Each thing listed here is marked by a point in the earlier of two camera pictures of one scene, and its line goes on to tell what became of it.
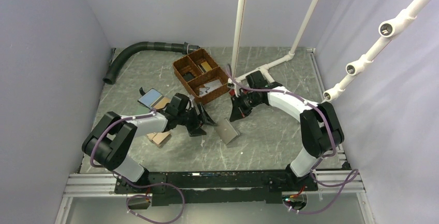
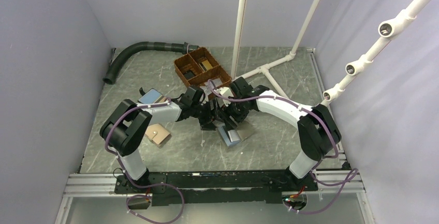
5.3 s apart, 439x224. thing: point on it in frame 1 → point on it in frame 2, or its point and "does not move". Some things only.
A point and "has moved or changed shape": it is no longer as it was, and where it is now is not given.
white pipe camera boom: x=389 y=30 does not move
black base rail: x=182 y=188 does not move
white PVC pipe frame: x=263 y=70 does not move
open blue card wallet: x=152 y=99 does not move
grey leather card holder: x=225 y=131 has moved or changed shape
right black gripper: x=238 y=112 → x=230 y=124
